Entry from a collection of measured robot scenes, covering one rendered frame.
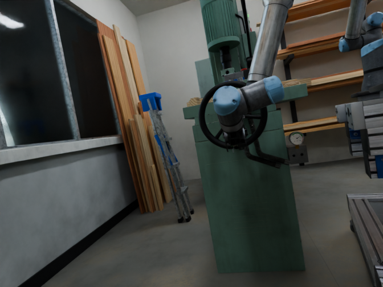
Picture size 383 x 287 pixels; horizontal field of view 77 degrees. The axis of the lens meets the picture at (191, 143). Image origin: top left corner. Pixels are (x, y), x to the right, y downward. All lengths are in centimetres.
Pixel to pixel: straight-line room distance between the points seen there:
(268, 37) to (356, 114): 38
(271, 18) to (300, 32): 312
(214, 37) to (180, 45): 265
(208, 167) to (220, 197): 16
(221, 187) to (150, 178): 144
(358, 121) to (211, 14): 88
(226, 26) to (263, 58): 59
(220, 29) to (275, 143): 65
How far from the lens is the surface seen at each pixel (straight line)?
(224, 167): 124
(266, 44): 86
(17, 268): 182
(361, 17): 172
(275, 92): 70
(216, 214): 132
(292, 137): 118
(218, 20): 141
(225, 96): 67
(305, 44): 342
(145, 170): 261
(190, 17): 412
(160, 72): 401
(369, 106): 97
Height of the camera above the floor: 78
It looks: 3 degrees down
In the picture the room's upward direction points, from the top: 10 degrees counter-clockwise
